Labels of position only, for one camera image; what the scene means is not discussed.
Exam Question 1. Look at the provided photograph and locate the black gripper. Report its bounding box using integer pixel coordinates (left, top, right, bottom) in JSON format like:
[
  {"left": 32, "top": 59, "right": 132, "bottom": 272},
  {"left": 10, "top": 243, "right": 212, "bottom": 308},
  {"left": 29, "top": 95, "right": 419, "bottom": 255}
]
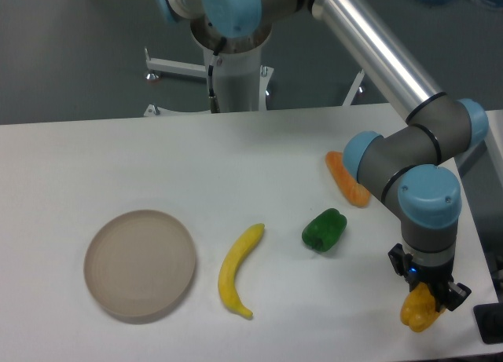
[{"left": 387, "top": 243, "right": 472, "bottom": 312}]

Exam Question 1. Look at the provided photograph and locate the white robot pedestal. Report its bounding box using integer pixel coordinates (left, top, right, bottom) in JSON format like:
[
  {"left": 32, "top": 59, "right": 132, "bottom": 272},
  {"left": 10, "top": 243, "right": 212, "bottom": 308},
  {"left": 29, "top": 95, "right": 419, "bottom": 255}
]
[{"left": 145, "top": 12, "right": 368, "bottom": 116}]

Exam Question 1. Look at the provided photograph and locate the white side table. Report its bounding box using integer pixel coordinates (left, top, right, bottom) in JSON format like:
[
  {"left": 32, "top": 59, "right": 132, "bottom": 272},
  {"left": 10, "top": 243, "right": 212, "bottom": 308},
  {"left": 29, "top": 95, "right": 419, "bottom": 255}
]
[{"left": 456, "top": 110, "right": 502, "bottom": 301}]

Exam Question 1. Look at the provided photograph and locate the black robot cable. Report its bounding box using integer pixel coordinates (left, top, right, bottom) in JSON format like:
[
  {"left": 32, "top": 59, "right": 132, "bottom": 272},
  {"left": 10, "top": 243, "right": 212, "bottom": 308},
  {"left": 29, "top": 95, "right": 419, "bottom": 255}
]
[{"left": 206, "top": 35, "right": 228, "bottom": 114}]

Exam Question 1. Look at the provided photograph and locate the yellow banana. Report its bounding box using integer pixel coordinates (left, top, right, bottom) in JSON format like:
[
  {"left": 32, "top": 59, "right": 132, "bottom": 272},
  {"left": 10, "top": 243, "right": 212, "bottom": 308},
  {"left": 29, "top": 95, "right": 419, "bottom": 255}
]
[{"left": 217, "top": 223, "right": 265, "bottom": 320}]

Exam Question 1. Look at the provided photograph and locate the beige round plate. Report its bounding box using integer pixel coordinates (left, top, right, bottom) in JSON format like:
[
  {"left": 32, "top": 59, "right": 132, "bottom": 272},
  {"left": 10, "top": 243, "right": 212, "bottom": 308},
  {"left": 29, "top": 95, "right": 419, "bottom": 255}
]
[{"left": 83, "top": 210, "right": 196, "bottom": 324}]

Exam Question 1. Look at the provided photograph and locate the yellow pepper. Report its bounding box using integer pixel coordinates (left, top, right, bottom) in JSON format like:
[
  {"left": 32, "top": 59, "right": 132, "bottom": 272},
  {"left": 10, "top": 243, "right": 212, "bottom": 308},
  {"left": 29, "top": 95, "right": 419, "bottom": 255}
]
[{"left": 400, "top": 283, "right": 444, "bottom": 333}]

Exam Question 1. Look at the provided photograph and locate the black clamp at table edge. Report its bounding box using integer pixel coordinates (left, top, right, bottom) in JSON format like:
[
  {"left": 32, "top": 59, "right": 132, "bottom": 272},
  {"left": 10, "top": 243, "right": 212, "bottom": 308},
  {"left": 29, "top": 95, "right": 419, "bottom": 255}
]
[{"left": 473, "top": 303, "right": 502, "bottom": 345}]

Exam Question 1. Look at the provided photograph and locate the green bell pepper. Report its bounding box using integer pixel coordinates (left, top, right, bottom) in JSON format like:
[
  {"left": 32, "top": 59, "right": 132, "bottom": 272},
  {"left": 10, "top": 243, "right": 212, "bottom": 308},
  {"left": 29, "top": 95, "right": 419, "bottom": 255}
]
[{"left": 301, "top": 208, "right": 347, "bottom": 253}]

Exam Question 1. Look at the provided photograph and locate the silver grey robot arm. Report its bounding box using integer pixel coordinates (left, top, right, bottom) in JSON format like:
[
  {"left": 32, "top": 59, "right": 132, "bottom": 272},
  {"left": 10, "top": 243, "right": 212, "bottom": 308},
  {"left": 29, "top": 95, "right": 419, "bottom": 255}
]
[{"left": 156, "top": 0, "right": 488, "bottom": 310}]

